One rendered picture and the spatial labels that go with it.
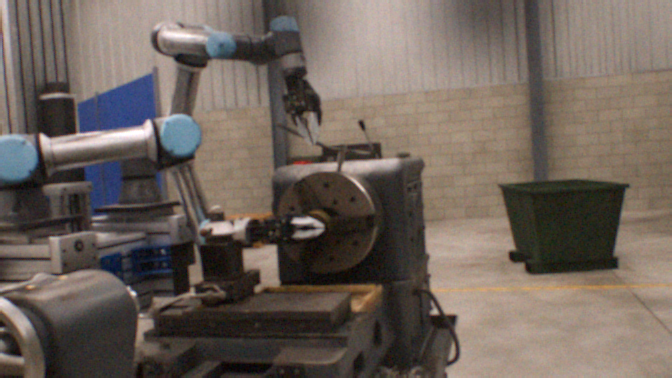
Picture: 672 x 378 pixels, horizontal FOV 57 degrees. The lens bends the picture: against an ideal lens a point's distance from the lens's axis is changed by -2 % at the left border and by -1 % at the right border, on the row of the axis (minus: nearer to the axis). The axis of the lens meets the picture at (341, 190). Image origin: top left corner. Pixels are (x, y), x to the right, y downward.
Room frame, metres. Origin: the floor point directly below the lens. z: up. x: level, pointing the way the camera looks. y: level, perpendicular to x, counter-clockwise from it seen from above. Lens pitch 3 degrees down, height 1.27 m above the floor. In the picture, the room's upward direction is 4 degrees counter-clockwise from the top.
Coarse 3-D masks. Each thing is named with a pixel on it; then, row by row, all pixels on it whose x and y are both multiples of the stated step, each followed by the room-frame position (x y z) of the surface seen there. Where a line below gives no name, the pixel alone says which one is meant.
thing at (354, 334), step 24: (360, 312) 1.37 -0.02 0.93; (144, 336) 1.32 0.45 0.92; (168, 336) 1.31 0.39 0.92; (192, 336) 1.29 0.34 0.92; (216, 336) 1.28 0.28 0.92; (240, 336) 1.26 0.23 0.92; (264, 336) 1.25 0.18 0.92; (288, 336) 1.24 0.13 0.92; (312, 336) 1.22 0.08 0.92; (336, 336) 1.21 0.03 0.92; (360, 336) 1.29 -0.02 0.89; (144, 360) 1.21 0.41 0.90; (168, 360) 1.20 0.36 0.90; (192, 360) 1.25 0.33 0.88; (216, 360) 1.28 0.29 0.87; (240, 360) 1.26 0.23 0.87; (264, 360) 1.25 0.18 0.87; (288, 360) 1.14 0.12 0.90; (312, 360) 1.13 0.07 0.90; (336, 360) 1.12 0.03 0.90
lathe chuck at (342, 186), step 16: (304, 176) 1.90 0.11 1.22; (320, 176) 1.88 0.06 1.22; (336, 176) 1.87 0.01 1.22; (352, 176) 1.90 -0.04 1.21; (288, 192) 1.91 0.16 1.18; (320, 192) 1.88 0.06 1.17; (336, 192) 1.87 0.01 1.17; (352, 192) 1.86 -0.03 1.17; (368, 192) 1.87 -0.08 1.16; (288, 208) 1.91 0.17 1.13; (336, 208) 1.87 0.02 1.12; (352, 208) 1.86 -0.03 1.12; (368, 208) 1.84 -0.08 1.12; (336, 240) 1.87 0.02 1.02; (352, 240) 1.86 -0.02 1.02; (368, 240) 1.85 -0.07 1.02; (320, 256) 1.89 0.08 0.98; (336, 256) 1.87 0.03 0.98; (352, 256) 1.86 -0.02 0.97; (320, 272) 1.89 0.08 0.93; (336, 272) 1.87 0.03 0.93
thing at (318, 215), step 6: (318, 210) 1.80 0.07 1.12; (312, 216) 1.74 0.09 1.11; (318, 216) 1.76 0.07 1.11; (324, 216) 1.78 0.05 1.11; (324, 222) 1.76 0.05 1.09; (330, 222) 1.79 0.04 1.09; (300, 228) 1.75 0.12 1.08; (306, 228) 1.80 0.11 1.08; (312, 228) 1.83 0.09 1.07; (330, 228) 1.78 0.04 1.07; (324, 234) 1.76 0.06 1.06; (312, 240) 1.74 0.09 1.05; (318, 240) 1.76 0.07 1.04; (324, 240) 1.79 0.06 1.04
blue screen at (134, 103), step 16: (144, 80) 6.73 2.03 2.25; (96, 96) 8.07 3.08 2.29; (112, 96) 7.59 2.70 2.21; (128, 96) 7.15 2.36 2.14; (144, 96) 6.75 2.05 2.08; (160, 96) 6.49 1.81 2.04; (80, 112) 8.71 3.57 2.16; (96, 112) 8.09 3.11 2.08; (112, 112) 7.63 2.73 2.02; (128, 112) 7.18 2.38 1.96; (144, 112) 6.78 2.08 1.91; (160, 112) 6.49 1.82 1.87; (80, 128) 8.77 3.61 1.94; (96, 128) 8.17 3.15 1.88; (112, 128) 7.67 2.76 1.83; (96, 176) 8.32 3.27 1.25; (112, 176) 7.79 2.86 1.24; (160, 176) 6.52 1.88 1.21; (96, 192) 8.37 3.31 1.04; (112, 192) 7.83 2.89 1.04; (160, 192) 6.56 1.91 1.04
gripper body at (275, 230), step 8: (248, 224) 1.74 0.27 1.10; (256, 224) 1.77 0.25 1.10; (264, 224) 1.75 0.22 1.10; (272, 224) 1.69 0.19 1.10; (280, 224) 1.69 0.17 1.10; (288, 224) 1.74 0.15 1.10; (248, 232) 1.71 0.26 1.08; (256, 232) 1.71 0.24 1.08; (264, 232) 1.70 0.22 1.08; (272, 232) 1.70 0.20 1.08; (280, 232) 1.69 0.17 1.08; (288, 232) 1.73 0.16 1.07; (248, 240) 1.74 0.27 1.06; (256, 240) 1.76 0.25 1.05; (272, 240) 1.71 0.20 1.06; (280, 240) 1.69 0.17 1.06; (288, 240) 1.74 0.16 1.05
